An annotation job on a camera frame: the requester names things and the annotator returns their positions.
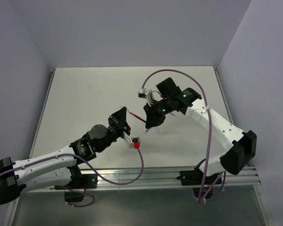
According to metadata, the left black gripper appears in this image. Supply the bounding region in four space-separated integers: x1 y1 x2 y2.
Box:
97 107 130 152

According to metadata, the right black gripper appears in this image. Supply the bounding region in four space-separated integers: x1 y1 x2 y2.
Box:
143 97 174 129

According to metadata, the red pen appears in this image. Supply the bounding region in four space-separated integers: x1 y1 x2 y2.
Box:
127 110 146 123

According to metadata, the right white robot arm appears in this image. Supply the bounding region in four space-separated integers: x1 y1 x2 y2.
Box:
138 78 257 184

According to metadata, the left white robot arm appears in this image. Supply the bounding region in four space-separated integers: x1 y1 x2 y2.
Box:
0 107 131 205

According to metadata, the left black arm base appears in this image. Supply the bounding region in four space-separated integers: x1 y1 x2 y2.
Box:
54 174 98 207

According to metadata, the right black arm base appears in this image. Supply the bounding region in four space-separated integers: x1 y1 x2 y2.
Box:
176 170 219 198

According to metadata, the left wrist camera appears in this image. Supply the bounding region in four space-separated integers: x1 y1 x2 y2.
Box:
123 132 141 149

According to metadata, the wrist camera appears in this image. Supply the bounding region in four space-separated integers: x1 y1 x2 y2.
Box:
138 88 153 106
123 132 141 149

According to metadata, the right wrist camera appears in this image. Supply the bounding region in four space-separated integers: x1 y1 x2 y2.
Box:
138 88 153 106

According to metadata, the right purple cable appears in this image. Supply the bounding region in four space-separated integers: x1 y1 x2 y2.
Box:
142 69 226 204

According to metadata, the aluminium mounting rail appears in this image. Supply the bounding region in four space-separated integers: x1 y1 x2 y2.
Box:
23 167 260 193

